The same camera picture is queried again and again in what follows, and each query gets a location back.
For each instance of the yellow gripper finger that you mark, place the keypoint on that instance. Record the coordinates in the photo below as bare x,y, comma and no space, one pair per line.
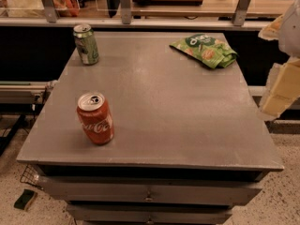
271,31
281,91

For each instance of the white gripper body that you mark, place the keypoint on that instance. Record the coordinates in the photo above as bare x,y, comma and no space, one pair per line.
291,32

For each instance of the red coke can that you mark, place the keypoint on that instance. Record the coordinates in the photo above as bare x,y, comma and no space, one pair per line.
95,116

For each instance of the green rice chip bag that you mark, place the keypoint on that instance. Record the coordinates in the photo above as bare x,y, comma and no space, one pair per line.
212,52

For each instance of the green soda can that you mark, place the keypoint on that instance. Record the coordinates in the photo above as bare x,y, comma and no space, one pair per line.
86,43

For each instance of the orange snack bag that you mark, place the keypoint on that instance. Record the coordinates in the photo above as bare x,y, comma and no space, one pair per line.
67,8

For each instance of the grey upper drawer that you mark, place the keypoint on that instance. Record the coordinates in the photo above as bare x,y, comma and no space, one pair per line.
122,190

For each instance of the grey drawer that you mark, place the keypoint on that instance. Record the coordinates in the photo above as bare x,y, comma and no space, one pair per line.
122,190
149,215

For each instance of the grey lower drawer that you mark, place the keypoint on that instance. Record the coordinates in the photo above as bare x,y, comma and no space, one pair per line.
149,215

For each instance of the green yellow sponge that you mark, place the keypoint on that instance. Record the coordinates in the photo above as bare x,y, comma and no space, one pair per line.
25,200

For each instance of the right metal shelf post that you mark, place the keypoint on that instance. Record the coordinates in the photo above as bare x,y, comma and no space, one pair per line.
240,13

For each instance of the metal shelf post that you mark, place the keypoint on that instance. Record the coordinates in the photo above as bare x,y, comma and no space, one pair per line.
125,11
50,11
240,13

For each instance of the middle metal shelf post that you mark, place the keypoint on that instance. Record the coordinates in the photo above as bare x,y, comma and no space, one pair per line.
125,11

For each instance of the left metal shelf post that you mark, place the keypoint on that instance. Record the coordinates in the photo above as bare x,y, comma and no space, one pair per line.
50,11

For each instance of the wire basket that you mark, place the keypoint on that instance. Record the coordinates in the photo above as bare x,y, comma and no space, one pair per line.
30,177

